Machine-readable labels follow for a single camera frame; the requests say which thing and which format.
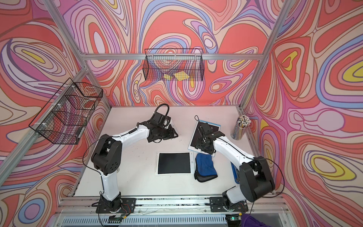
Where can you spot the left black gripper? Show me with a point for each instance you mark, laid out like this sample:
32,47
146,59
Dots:
170,134

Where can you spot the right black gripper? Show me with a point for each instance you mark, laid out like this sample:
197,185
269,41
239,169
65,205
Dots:
199,145

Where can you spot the blue microfibre cloth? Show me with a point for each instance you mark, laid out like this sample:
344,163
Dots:
204,170

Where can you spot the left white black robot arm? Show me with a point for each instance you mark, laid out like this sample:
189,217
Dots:
108,151

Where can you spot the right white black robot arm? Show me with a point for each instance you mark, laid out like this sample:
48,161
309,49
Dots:
255,178

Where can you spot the blue-edged white drawing tablet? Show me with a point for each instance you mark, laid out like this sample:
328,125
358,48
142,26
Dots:
196,135

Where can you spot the cup of pencils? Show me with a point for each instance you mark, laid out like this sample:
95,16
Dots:
242,123

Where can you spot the yellow sticky notes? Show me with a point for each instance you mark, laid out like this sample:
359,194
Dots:
179,76

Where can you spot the purple cloth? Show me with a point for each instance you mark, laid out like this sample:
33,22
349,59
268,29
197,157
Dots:
249,221

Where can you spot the black wire basket back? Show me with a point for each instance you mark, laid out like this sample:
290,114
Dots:
160,61

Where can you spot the black wire basket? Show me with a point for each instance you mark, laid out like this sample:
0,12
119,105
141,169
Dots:
64,118
160,61

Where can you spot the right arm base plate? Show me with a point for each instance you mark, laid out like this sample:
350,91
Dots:
222,204

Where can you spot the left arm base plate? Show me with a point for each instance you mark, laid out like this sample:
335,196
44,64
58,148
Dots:
118,205

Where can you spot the black wire basket left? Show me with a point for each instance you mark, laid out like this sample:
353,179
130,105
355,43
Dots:
64,118

